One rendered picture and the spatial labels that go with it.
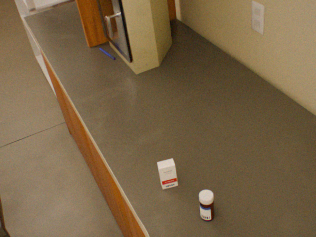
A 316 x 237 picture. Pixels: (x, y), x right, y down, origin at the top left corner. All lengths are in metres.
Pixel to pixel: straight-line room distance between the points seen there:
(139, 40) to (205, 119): 0.45
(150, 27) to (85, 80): 0.36
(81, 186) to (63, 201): 0.15
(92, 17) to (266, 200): 1.20
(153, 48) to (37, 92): 2.05
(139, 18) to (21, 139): 1.78
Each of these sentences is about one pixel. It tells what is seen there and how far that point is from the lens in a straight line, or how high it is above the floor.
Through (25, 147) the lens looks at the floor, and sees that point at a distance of 3.03.
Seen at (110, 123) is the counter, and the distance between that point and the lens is 1.44.
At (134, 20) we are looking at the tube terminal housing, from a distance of 1.58.
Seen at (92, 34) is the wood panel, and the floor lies 1.00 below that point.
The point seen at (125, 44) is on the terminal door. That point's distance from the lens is 1.64.
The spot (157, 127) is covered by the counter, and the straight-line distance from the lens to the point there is 1.39.
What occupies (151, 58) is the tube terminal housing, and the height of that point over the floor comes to 0.99.
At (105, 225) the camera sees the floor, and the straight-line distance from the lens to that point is 2.33.
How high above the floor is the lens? 1.83
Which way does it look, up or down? 39 degrees down
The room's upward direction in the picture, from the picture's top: 9 degrees counter-clockwise
